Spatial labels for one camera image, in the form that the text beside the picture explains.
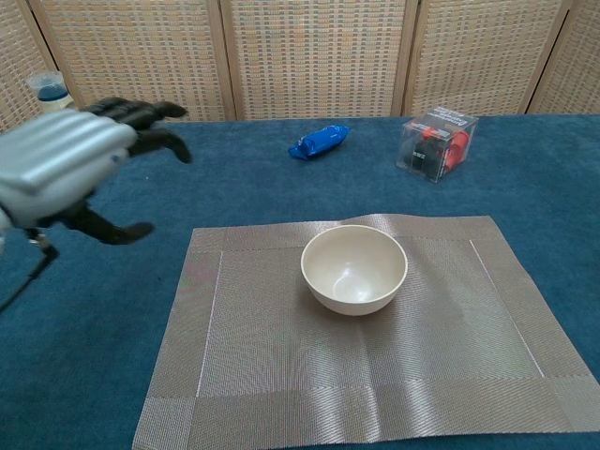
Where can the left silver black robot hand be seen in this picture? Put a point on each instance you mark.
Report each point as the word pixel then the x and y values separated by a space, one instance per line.
pixel 51 159

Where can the grey woven placemat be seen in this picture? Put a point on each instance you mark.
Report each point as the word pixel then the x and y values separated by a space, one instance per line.
pixel 281 365

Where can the white round bowl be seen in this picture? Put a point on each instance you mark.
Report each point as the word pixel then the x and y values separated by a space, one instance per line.
pixel 354 272

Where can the cream mayonnaise squeeze bottle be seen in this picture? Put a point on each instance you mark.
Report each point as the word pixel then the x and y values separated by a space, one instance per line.
pixel 49 94

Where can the blue carpet table cover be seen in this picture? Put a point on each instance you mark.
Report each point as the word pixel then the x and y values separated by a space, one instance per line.
pixel 258 187

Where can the blue snack packet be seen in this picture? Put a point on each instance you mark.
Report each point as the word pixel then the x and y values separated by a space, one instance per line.
pixel 319 141

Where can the woven wooden folding screen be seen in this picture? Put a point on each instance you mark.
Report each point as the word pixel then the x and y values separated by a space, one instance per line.
pixel 319 56

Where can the clear box red black contents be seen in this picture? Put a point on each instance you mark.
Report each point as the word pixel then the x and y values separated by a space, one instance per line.
pixel 433 145

